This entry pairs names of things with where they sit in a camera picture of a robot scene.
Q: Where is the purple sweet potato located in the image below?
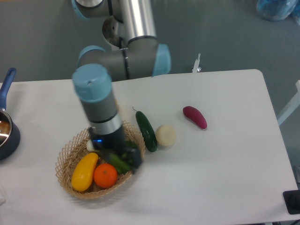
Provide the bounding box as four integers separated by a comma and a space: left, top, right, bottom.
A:
183, 106, 208, 129

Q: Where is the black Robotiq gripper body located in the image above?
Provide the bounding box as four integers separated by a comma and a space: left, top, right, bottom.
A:
88, 126, 126, 155

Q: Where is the blue plastic bag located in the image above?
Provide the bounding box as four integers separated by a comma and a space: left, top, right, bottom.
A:
256, 0, 300, 25

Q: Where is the green bok choy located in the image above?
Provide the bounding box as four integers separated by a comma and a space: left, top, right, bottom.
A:
86, 140, 131, 174

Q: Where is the white round onion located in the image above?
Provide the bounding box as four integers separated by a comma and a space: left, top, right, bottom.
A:
155, 124, 176, 147

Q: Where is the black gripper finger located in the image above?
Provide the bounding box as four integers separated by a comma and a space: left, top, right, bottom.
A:
103, 153, 117, 165
125, 147, 143, 174

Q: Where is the dark blue saucepan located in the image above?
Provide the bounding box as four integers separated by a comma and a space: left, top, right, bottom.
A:
0, 67, 21, 160

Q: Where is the black device at edge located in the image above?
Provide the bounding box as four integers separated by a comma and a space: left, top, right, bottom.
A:
283, 190, 300, 215

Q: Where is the orange fruit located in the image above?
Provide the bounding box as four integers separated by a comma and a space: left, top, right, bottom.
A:
93, 163, 118, 189

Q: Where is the woven wicker basket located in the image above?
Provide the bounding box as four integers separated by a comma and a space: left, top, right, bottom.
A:
55, 120, 146, 199

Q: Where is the yellow bell pepper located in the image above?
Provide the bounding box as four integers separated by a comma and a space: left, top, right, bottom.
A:
115, 99, 120, 114

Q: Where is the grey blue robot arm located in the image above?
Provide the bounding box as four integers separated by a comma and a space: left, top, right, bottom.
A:
72, 0, 171, 174

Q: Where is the white frame at right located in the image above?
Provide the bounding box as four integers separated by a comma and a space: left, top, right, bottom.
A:
277, 80, 300, 126

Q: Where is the dark green cucumber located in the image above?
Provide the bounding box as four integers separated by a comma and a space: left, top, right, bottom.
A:
133, 108, 158, 152

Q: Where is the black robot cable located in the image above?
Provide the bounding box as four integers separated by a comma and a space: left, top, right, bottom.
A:
118, 36, 131, 80

